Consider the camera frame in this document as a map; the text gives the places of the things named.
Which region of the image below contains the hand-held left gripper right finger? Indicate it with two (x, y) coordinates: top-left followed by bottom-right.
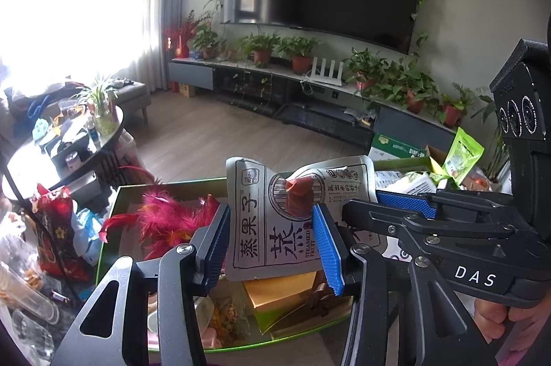
(312, 203), (487, 366)

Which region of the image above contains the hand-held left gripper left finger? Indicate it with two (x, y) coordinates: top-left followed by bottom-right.
(49, 202), (231, 366)

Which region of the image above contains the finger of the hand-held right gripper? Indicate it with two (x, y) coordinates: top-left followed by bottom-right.
(375, 189), (513, 220)
(342, 198), (435, 252)

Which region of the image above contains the red feather toy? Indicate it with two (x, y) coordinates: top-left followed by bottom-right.
(99, 166), (220, 259)

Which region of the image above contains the grey snack pouch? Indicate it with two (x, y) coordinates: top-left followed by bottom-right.
(226, 155), (380, 283)

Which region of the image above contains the green storage box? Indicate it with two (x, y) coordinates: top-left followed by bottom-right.
(95, 157), (435, 352)

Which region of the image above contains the person's right hand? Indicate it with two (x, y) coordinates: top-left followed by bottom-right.
(474, 299), (551, 343)

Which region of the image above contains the green white cardboard carton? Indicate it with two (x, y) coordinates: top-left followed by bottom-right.
(369, 134), (429, 160)

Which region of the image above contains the orange cardboard box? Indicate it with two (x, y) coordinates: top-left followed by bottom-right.
(241, 271), (319, 334)

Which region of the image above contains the green pouch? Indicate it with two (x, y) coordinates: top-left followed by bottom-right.
(443, 128), (485, 181)

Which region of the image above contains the tall leafy floor plant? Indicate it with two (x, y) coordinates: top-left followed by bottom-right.
(471, 91), (511, 181)

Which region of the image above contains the light blue plastic bag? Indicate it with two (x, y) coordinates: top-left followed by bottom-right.
(71, 209), (104, 268)

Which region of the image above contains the white router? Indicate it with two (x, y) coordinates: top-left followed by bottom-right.
(310, 56), (345, 86)

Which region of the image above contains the red snack bag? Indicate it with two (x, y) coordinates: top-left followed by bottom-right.
(32, 184), (93, 281)

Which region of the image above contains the grey ottoman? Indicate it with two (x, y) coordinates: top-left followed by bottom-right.
(110, 80), (151, 121)

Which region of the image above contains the row of potted plants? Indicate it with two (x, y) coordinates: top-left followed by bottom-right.
(189, 19), (474, 130)

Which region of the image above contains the plant in glass vase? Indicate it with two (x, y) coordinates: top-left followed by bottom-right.
(75, 73), (119, 134)

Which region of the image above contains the dark round coffee table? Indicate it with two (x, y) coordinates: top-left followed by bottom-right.
(6, 103), (125, 195)

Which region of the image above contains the red flower arrangement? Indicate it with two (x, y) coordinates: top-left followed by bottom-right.
(163, 19), (194, 57)

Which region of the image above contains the grey curtain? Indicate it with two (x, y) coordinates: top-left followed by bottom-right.
(129, 0), (192, 91)

